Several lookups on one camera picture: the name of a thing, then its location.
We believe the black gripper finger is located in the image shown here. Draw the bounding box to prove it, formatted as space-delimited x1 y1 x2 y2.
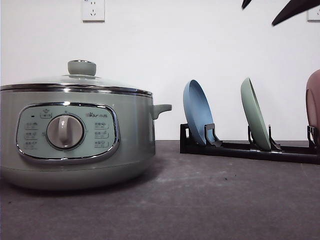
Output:
241 0 251 10
272 0 320 26

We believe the green plate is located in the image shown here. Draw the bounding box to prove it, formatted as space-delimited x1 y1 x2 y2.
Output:
240 78 271 151

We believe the glass lid with green knob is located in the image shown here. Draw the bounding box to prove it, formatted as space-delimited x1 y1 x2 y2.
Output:
0 60 153 97

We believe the pink plate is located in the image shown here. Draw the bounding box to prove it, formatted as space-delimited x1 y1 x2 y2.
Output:
305 69 320 148

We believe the blue plate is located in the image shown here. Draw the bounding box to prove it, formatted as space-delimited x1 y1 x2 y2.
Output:
183 79 215 144

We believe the green electric steamer pot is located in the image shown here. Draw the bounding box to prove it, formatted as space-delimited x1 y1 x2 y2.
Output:
0 83 172 191

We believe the black dish rack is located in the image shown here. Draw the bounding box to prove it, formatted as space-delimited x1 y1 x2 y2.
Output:
180 123 320 165

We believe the white wall socket right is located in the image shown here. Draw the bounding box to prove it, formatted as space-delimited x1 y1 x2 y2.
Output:
307 5 320 24

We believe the white wall socket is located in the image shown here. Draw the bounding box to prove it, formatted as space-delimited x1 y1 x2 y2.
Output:
307 5 320 24
82 0 105 23

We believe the white wall socket left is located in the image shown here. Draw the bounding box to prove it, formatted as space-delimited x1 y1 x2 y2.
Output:
82 0 105 23

